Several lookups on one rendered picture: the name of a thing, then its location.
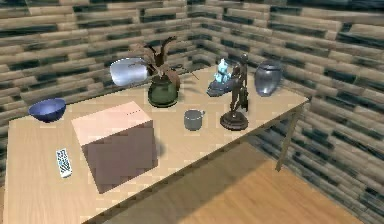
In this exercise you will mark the grey mug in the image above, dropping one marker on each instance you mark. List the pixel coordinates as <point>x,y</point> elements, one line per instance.
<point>193,120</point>

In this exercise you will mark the brown plant in green pot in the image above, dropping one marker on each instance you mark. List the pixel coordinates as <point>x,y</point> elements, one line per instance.
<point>162,90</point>

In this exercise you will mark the light wooden table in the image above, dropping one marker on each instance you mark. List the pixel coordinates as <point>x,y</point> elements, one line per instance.
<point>186,146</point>

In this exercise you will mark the blue grey vase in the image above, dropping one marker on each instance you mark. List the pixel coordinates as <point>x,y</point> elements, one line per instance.
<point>268,78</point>

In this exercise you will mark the pink brown box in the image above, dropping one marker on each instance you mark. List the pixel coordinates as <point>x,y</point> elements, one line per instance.
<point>116,146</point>

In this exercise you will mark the dark bronze figure statue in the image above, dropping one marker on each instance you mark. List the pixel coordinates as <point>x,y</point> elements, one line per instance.
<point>237,96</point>

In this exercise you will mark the white remote control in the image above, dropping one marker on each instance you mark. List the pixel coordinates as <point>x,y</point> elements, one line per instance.
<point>63,162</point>

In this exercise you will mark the pale blue crystal statue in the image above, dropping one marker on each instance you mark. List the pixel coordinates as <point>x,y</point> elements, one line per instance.
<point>220,81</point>

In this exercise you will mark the blue bowl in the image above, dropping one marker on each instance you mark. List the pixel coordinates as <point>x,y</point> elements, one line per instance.
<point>47,109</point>

